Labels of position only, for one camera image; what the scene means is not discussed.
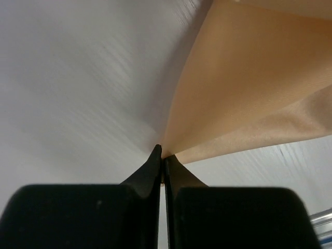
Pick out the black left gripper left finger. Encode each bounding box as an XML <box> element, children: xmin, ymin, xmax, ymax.
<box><xmin>1</xmin><ymin>145</ymin><xmax>162</xmax><ymax>248</ymax></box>

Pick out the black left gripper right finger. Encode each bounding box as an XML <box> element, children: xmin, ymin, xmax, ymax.
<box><xmin>163</xmin><ymin>156</ymin><xmax>327</xmax><ymax>248</ymax></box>

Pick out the peach satin napkin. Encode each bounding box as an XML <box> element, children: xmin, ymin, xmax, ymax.
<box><xmin>162</xmin><ymin>1</ymin><xmax>331</xmax><ymax>163</ymax></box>

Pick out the aluminium frame rail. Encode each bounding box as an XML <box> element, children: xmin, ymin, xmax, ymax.
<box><xmin>310</xmin><ymin>209</ymin><xmax>332</xmax><ymax>248</ymax></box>

